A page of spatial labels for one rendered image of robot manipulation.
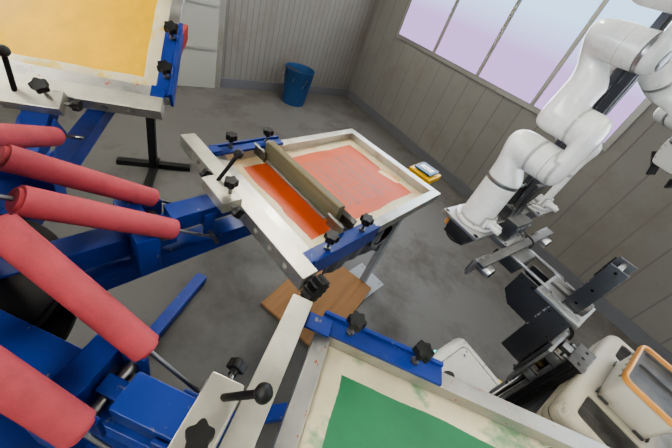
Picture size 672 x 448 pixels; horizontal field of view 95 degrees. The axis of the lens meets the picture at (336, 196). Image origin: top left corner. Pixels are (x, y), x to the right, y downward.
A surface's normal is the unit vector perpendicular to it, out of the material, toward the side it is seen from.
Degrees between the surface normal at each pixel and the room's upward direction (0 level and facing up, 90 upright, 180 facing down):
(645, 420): 92
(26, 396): 38
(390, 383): 0
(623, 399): 92
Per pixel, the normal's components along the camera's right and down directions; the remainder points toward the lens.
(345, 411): 0.29, -0.76
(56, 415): 0.74, -0.28
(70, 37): 0.37, -0.30
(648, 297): -0.81, 0.13
